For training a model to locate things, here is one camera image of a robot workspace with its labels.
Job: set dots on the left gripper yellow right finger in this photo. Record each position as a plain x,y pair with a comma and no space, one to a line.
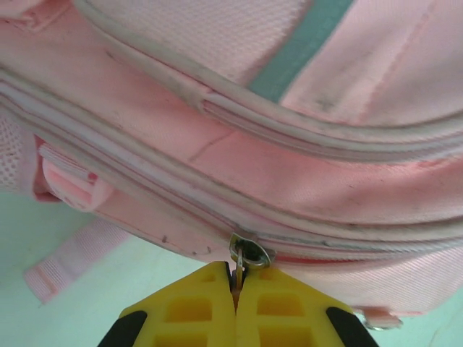
285,311

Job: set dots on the pink backpack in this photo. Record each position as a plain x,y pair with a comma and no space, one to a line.
231,126

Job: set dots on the silver metal zipper slider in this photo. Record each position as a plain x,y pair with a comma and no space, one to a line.
253,251

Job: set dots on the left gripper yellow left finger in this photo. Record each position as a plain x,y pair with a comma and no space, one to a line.
188,311

